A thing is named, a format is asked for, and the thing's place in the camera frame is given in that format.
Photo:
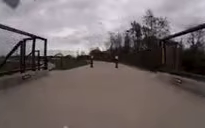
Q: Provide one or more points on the grey concrete path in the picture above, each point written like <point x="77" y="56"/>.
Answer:
<point x="103" y="98"/>

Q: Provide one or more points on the row of bare trees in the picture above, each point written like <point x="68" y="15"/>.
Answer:
<point x="150" y="33"/>

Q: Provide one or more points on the grey concrete kerb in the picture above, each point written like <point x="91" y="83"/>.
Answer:
<point x="13" y="81"/>
<point x="190" y="85"/>

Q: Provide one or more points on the grass field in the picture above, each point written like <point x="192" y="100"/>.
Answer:
<point x="68" y="63"/>

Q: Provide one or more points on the robot's own part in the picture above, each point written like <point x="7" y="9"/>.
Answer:
<point x="65" y="126"/>

